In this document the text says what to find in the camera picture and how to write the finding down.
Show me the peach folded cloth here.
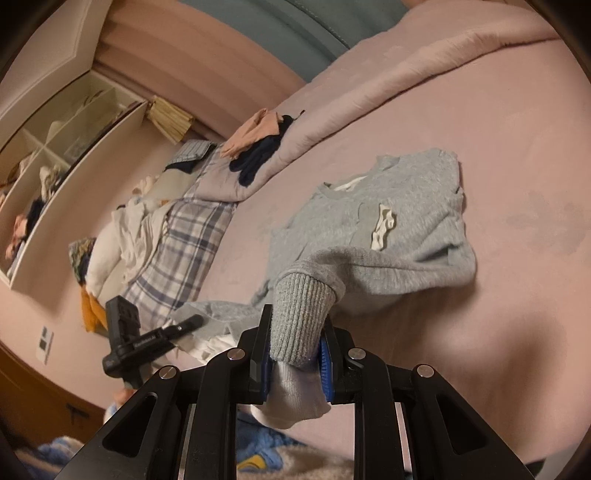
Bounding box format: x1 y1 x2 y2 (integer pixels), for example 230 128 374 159
222 108 282 160

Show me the pink duvet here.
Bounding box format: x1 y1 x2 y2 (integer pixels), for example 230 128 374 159
198 0 564 204

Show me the yellow pleated fabric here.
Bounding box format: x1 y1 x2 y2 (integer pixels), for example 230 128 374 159
148 95 195 145

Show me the pink curtain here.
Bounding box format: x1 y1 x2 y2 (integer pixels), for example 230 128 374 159
95 0 310 139

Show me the blue curtain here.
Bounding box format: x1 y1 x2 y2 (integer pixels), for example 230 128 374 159
180 0 409 61

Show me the plaid blanket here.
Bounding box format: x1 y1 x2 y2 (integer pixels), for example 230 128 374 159
124 143 238 333

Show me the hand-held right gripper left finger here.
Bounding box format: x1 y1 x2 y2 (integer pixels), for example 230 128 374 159
55 305 274 480

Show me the orange cloth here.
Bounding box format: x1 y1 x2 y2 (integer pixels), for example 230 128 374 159
82 286 109 333

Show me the striped blue pillow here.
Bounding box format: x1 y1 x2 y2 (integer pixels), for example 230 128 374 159
166 140 218 174

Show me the colourful patterned cloth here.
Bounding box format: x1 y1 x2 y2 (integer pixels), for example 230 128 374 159
69 237 98 284

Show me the pink bed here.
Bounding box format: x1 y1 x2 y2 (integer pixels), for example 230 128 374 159
182 37 591 476

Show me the white clothes heap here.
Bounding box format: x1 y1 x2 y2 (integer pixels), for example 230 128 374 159
85 175 195 296

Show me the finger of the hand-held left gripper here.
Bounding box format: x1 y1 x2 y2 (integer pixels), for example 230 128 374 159
134 315 205 358

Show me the white wall shelf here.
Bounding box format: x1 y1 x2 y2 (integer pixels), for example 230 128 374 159
0 69 148 291

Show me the brown wooden nightstand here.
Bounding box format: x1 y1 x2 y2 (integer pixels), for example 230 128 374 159
0 344 107 444

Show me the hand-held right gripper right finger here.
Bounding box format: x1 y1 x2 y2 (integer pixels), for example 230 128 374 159
318 320 532 480

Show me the dark navy folded cloth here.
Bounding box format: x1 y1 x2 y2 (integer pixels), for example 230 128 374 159
230 113 305 188

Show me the white wall switch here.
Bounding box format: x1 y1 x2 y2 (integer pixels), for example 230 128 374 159
36 325 55 365

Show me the grey sweater with white lining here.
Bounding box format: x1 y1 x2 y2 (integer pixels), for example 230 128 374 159
171 148 478 430

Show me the white cloth bundle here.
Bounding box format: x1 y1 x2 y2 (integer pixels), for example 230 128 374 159
39 165 68 200

